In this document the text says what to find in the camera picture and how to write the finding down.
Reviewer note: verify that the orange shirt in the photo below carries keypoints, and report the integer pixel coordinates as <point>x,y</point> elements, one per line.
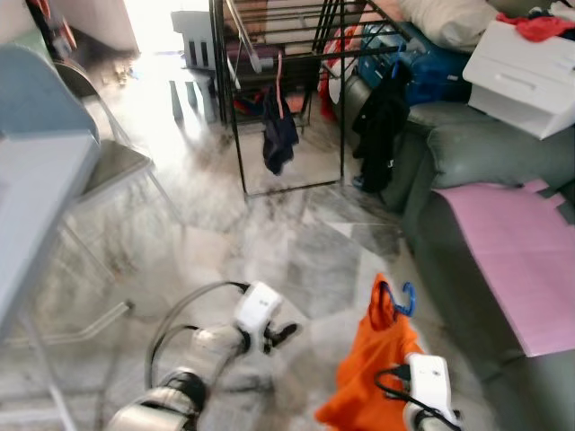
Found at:
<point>359,386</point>

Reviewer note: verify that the blue plastic hanger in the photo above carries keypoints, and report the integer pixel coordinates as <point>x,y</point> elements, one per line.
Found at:
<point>395,70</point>
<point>409,301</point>

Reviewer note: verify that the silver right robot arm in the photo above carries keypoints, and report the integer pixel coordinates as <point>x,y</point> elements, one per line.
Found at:
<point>436,422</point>

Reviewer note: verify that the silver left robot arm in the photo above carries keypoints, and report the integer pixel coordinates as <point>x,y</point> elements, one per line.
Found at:
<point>189,359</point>

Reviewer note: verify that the pink plastic hanger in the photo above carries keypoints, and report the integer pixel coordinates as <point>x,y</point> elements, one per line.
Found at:
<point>279,81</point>

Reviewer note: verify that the black metal drying rack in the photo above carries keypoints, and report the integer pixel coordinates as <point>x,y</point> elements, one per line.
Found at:
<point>296,189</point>

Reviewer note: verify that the navy blue garment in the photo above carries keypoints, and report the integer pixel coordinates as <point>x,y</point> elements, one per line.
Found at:
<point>278,135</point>

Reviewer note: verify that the black garment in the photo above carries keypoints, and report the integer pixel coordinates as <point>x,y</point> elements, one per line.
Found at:
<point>377,135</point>

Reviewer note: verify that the grey folding chair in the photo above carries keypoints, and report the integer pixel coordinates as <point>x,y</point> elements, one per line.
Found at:
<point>117,162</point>

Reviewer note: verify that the pink mat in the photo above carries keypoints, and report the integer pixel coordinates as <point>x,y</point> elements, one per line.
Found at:
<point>521,260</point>

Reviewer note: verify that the grey green sofa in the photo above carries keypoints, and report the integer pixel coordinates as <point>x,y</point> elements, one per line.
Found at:
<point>485,153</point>

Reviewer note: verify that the pale blue folding table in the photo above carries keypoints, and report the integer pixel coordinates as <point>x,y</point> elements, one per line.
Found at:
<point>36,206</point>

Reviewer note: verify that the red clothes heap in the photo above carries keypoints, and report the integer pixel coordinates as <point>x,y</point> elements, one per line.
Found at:
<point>337,63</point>

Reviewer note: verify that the blue hard suitcase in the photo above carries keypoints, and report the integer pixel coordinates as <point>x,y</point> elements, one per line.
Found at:
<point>440,81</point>

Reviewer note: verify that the beige pillow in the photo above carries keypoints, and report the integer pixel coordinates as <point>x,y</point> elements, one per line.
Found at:
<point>449,20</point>

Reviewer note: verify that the red cloth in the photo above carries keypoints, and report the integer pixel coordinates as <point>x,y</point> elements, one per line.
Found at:
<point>544,25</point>

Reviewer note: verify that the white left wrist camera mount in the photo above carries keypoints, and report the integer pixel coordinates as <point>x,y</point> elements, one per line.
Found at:
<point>259,307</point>

